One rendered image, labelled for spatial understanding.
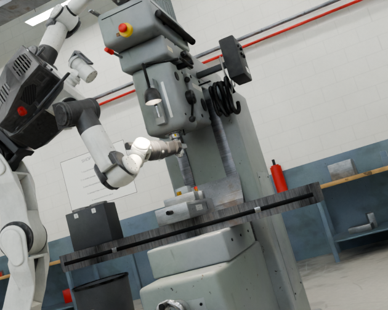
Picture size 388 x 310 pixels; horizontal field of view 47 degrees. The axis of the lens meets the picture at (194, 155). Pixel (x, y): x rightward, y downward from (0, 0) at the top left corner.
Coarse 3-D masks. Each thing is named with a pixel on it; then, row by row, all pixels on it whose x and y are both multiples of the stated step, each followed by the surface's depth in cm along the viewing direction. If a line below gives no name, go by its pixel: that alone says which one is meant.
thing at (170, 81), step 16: (160, 64) 204; (144, 80) 206; (160, 80) 204; (176, 80) 206; (176, 96) 202; (144, 112) 206; (176, 112) 201; (160, 128) 203; (176, 128) 203; (192, 128) 213
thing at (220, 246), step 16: (240, 224) 204; (192, 240) 179; (208, 240) 177; (224, 240) 175; (240, 240) 195; (160, 256) 183; (176, 256) 181; (192, 256) 178; (208, 256) 176; (224, 256) 174; (160, 272) 183; (176, 272) 181
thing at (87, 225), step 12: (96, 204) 219; (108, 204) 220; (72, 216) 221; (84, 216) 218; (96, 216) 217; (108, 216) 217; (72, 228) 220; (84, 228) 218; (96, 228) 216; (108, 228) 214; (120, 228) 224; (72, 240) 220; (84, 240) 218; (96, 240) 216; (108, 240) 214
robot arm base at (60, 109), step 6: (60, 102) 164; (96, 102) 172; (54, 108) 168; (60, 108) 164; (66, 108) 162; (96, 108) 171; (54, 114) 169; (60, 114) 165; (66, 114) 162; (96, 114) 172; (60, 120) 165; (66, 120) 163; (60, 126) 167; (66, 126) 165; (72, 126) 172
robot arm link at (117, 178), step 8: (136, 160) 178; (112, 168) 166; (120, 168) 164; (112, 176) 165; (120, 176) 165; (128, 176) 165; (136, 176) 174; (112, 184) 166; (120, 184) 168; (128, 184) 171
